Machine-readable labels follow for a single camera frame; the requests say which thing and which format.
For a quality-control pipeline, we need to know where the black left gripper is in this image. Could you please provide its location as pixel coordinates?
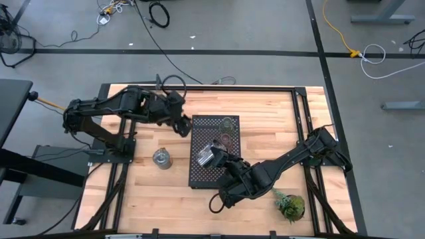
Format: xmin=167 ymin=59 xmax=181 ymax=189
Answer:
xmin=158 ymin=91 xmax=194 ymax=138

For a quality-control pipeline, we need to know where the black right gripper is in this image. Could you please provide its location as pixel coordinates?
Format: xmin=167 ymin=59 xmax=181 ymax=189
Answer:
xmin=207 ymin=145 xmax=240 ymax=173

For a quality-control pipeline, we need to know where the silver candle tin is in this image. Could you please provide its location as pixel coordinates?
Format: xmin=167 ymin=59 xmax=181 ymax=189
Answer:
xmin=195 ymin=141 xmax=219 ymax=169
xmin=152 ymin=147 xmax=173 ymax=171

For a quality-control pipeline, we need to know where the pink glass candlestick holder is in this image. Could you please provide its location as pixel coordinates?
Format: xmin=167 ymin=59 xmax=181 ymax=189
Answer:
xmin=218 ymin=131 xmax=236 ymax=145

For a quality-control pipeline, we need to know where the green glass candlestick holder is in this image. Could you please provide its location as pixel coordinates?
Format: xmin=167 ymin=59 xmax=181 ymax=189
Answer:
xmin=220 ymin=116 xmax=236 ymax=131

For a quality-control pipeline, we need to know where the black perforated metal shelf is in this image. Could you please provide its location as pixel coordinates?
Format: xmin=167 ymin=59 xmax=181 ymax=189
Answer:
xmin=187 ymin=114 xmax=242 ymax=190

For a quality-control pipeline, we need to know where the potted succulent plant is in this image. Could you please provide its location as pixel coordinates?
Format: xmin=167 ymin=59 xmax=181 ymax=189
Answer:
xmin=270 ymin=187 xmax=306 ymax=225

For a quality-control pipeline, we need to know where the dark grey desk base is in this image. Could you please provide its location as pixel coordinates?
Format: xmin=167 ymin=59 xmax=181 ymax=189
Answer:
xmin=19 ymin=145 xmax=90 ymax=200

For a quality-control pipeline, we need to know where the black desk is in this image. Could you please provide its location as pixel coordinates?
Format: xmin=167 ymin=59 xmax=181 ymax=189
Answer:
xmin=0 ymin=78 xmax=86 ymax=226

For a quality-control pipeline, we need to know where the black floor fan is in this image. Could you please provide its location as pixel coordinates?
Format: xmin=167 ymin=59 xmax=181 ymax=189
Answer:
xmin=0 ymin=3 xmax=37 ymax=69

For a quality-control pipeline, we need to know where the workbench with grey legs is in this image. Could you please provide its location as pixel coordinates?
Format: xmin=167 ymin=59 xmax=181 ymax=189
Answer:
xmin=350 ymin=0 xmax=425 ymax=112

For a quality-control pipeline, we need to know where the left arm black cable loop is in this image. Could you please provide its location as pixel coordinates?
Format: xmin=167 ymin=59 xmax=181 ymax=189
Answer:
xmin=161 ymin=74 xmax=188 ymax=100

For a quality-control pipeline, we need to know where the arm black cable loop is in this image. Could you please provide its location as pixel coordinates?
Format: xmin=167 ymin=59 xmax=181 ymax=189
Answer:
xmin=161 ymin=74 xmax=188 ymax=100
xmin=208 ymin=193 xmax=227 ymax=214

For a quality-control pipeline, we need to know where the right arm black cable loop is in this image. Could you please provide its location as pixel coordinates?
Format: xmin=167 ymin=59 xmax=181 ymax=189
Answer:
xmin=208 ymin=193 xmax=227 ymax=214

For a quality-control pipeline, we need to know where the grey cable loop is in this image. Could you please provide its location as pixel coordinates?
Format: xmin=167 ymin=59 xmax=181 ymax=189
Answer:
xmin=211 ymin=76 xmax=237 ymax=86

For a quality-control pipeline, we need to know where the black aluminium table frame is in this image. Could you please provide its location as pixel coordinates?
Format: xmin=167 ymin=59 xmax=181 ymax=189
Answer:
xmin=74 ymin=82 xmax=359 ymax=239

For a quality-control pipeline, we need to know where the black power cable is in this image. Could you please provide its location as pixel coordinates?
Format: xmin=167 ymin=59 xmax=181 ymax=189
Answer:
xmin=26 ymin=142 xmax=106 ymax=163

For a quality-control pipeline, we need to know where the long black floor cable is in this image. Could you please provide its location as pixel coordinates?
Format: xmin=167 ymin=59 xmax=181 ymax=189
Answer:
xmin=132 ymin=0 xmax=204 ymax=86

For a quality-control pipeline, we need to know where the coiled black cable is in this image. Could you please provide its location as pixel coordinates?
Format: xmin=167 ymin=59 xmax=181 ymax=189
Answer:
xmin=147 ymin=1 xmax=171 ymax=29

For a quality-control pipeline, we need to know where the white cable bundle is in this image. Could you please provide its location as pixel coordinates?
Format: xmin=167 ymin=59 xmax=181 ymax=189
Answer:
xmin=96 ymin=0 xmax=135 ymax=26

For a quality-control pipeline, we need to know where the yellow cable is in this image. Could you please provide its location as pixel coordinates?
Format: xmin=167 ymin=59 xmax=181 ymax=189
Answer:
xmin=35 ymin=96 xmax=67 ymax=111
xmin=321 ymin=0 xmax=362 ymax=59

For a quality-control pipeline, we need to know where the thin black floor cable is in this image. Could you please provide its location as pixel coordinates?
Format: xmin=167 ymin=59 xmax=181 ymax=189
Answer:
xmin=35 ymin=23 xmax=102 ymax=49

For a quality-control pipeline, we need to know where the white floor cable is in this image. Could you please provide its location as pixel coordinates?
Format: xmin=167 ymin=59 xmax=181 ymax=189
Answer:
xmin=360 ymin=43 xmax=425 ymax=80

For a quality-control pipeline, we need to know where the black cable bundle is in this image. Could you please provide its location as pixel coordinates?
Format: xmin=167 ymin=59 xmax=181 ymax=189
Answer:
xmin=402 ymin=29 xmax=425 ymax=56

